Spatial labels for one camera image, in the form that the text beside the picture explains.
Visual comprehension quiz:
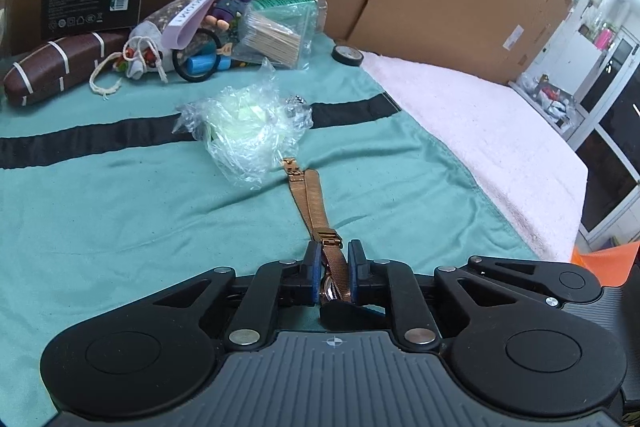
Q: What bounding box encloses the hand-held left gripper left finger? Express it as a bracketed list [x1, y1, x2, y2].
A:
[150, 241, 323, 351]

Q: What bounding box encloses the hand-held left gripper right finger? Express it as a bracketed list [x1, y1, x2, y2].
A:
[347, 239, 603, 354]

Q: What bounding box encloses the rose gold mesh strap watch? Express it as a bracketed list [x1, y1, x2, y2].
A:
[281, 158, 353, 308]

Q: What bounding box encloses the clear plastic bag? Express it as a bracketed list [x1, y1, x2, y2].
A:
[172, 57, 314, 191]

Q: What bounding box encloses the purple bunny keychain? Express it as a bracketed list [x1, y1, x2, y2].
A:
[167, 0, 263, 52]

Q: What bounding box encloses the white towel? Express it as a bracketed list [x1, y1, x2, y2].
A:
[360, 51, 588, 264]

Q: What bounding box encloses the teal cloth with black stripe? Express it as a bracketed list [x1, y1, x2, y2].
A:
[0, 29, 538, 427]

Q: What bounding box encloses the black tape roll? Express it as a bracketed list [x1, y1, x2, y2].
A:
[331, 44, 366, 68]

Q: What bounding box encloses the blue cylinder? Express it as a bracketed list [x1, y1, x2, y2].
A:
[186, 52, 233, 75]

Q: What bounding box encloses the clear toothpick box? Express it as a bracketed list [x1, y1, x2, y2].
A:
[231, 0, 321, 70]

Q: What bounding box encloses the orange object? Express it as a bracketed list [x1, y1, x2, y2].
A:
[572, 241, 640, 289]

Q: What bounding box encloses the pile of plastic bags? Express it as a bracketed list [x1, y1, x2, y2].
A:
[515, 72, 583, 140]

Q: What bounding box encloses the dark glass door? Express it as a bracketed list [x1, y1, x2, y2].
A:
[575, 32, 640, 248]

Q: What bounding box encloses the brown striped glasses case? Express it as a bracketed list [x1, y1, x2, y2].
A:
[2, 31, 133, 108]

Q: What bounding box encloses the black hair tie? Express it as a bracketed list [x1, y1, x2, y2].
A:
[172, 27, 224, 84]

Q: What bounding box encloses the white drawstring pouch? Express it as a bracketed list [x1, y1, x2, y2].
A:
[89, 22, 173, 100]

